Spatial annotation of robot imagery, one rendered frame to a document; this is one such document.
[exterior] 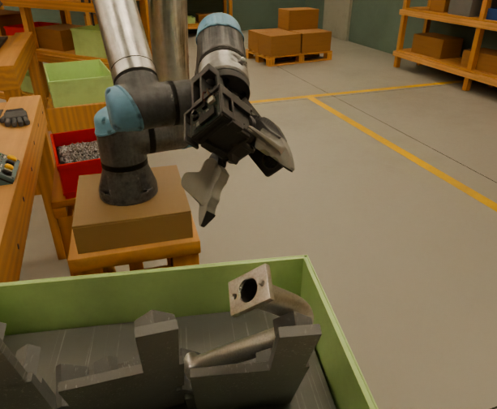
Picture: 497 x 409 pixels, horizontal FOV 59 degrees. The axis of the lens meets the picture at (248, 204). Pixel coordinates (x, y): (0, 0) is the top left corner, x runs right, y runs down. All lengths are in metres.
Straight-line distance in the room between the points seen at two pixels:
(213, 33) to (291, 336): 0.46
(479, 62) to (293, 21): 3.00
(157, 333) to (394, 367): 1.62
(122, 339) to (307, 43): 6.89
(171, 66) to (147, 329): 0.71
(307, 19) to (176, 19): 6.92
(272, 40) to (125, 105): 6.45
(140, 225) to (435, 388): 1.37
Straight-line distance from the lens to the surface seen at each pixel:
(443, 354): 2.15
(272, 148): 0.54
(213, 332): 0.88
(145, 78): 0.76
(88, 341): 0.92
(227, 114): 0.55
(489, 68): 6.27
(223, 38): 0.70
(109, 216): 1.12
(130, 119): 0.74
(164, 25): 1.05
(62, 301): 0.92
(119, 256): 1.13
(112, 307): 0.92
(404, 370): 2.03
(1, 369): 0.59
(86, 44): 4.28
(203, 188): 0.59
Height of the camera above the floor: 1.48
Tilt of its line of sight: 29 degrees down
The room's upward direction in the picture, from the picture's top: straight up
